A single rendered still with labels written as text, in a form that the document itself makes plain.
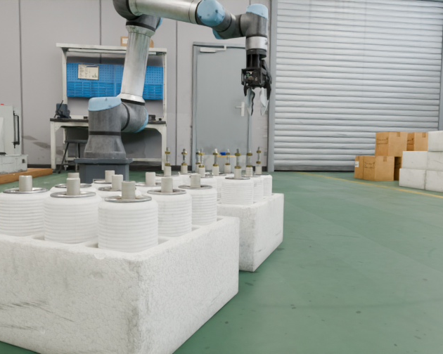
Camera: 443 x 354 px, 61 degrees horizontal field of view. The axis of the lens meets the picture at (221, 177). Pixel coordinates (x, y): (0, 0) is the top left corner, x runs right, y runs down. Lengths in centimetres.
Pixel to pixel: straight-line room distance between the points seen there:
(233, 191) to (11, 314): 62
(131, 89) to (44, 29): 537
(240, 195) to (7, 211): 60
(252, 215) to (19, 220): 57
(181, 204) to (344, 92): 638
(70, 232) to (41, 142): 600
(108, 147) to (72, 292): 86
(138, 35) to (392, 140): 390
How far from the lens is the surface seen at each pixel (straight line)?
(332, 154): 684
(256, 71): 131
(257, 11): 137
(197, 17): 132
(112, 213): 60
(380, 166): 495
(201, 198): 79
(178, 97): 638
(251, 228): 105
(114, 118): 146
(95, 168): 142
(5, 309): 77
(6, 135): 473
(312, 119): 673
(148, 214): 60
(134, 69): 157
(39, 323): 71
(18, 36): 698
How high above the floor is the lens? 33
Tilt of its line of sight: 4 degrees down
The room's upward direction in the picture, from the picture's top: 1 degrees clockwise
